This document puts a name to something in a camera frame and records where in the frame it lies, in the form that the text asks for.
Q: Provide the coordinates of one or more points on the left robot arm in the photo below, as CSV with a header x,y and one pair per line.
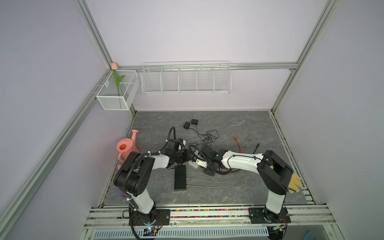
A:
x,y
134,170

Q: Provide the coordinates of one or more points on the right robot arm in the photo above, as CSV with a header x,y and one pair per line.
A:
x,y
277,175

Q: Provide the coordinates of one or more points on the small white wire basket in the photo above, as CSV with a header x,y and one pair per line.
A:
x,y
108,95

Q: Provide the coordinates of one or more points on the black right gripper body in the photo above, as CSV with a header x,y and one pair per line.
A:
x,y
210,164

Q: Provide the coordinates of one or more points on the purple garden trowel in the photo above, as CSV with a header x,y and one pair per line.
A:
x,y
121,193

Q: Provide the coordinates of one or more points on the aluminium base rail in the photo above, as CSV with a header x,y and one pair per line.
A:
x,y
303,222

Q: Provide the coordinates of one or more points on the long white wire basket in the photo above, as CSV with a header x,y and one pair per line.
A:
x,y
205,77

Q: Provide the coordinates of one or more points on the yellow work glove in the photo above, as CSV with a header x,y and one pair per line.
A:
x,y
295,184

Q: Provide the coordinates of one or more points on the aluminium frame rail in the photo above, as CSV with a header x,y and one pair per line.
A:
x,y
58,67

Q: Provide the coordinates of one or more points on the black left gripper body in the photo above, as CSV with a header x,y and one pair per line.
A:
x,y
181,157

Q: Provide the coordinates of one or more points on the artificial tulip flower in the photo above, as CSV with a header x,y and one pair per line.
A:
x,y
118,78

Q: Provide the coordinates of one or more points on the black network switch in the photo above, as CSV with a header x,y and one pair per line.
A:
x,y
180,183

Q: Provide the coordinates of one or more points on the pink watering can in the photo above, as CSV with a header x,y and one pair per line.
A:
x,y
125,147

